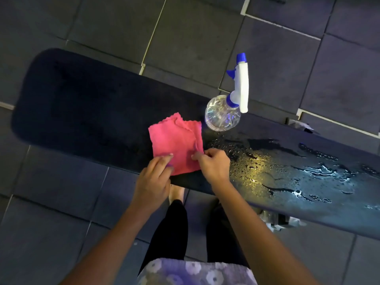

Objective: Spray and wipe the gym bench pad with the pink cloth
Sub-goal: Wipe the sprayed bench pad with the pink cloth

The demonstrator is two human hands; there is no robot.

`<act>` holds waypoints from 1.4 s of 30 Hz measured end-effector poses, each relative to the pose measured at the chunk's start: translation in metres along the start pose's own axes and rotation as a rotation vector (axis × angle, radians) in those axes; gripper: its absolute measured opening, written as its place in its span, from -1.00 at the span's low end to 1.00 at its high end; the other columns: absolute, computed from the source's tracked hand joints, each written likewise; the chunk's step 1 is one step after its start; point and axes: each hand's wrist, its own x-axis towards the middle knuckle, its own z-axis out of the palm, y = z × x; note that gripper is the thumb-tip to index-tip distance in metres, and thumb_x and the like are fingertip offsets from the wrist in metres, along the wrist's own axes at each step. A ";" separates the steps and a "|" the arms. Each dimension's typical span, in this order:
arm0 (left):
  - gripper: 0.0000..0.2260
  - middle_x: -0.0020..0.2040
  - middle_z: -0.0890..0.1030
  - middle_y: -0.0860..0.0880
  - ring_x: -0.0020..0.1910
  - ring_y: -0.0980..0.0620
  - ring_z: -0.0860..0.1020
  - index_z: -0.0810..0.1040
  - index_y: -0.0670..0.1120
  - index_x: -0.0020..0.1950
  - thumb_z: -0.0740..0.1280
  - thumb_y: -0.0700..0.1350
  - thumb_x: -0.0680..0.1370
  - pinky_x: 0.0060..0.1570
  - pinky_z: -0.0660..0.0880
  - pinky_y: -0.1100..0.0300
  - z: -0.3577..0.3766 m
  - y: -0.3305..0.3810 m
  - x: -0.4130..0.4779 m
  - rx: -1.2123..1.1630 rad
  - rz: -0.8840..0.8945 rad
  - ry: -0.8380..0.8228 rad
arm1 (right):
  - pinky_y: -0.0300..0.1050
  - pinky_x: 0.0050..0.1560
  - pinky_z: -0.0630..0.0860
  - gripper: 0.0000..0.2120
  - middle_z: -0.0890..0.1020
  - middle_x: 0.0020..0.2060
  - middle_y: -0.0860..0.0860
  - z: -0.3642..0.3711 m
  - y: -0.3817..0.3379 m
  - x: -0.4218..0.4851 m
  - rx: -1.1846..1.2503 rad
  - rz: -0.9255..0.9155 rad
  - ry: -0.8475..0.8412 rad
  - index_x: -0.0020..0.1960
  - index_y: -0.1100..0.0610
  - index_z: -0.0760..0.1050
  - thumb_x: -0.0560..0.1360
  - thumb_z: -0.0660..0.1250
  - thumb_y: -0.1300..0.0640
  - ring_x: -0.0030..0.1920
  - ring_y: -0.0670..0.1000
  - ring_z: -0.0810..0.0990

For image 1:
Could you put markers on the person's right forearm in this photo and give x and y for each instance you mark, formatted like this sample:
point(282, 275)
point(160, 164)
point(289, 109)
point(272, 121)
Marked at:
point(258, 234)

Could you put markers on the black padded bench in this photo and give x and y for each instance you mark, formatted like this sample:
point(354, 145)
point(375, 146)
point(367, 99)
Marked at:
point(118, 115)

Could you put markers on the person's floral purple top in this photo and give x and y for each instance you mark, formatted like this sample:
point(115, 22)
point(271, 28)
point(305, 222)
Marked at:
point(196, 272)

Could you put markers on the person's left hand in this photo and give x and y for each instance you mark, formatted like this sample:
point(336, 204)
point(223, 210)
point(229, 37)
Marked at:
point(153, 184)

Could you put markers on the metal bench leg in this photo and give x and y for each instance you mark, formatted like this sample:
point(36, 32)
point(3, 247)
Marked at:
point(279, 219)

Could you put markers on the person's left forearm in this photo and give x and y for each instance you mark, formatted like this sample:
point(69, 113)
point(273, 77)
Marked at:
point(109, 246)

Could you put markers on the person's bare foot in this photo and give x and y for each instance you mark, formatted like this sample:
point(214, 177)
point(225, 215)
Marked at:
point(175, 194)

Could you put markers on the pink microfiber cloth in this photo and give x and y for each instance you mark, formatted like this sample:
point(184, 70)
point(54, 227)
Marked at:
point(175, 143)

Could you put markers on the person's left fingers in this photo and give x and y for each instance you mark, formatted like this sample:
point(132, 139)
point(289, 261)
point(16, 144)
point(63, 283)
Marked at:
point(160, 163)

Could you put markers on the person's right thumb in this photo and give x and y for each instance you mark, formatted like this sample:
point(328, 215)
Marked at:
point(197, 157)

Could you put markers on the clear spray bottle blue trigger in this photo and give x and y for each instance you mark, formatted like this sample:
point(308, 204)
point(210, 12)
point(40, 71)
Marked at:
point(227, 108)

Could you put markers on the person's right hand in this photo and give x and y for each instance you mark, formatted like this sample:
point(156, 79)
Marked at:
point(214, 167)

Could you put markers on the person's black trousers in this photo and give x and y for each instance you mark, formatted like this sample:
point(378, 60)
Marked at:
point(196, 234)

